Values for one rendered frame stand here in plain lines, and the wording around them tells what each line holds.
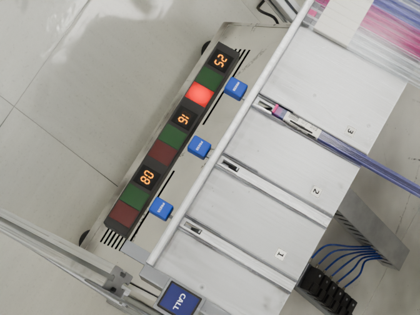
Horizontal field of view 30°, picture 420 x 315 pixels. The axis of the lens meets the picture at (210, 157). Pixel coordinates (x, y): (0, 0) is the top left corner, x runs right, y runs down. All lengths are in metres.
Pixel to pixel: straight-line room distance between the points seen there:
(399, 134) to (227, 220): 0.59
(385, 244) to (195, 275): 0.56
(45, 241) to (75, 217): 0.51
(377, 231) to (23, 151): 0.80
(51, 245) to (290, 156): 0.46
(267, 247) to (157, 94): 0.89
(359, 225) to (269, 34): 0.55
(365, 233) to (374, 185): 0.12
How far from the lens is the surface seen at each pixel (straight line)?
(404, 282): 1.77
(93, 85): 1.88
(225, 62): 1.24
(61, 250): 1.36
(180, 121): 1.21
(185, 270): 1.15
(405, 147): 1.68
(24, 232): 1.48
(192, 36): 2.03
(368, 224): 1.55
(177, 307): 1.10
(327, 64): 1.25
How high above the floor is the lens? 1.62
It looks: 50 degrees down
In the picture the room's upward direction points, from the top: 104 degrees clockwise
